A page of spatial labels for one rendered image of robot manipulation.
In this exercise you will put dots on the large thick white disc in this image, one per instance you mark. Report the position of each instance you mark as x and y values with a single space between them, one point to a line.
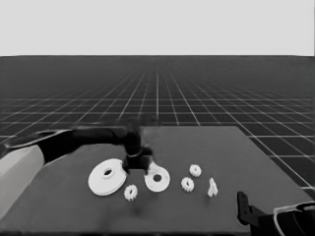
98 183

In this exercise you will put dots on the small white T-shaped piece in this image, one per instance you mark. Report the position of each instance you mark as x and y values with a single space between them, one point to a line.
212 189

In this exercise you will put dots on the white round carrier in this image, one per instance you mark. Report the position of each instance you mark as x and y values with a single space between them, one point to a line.
164 183

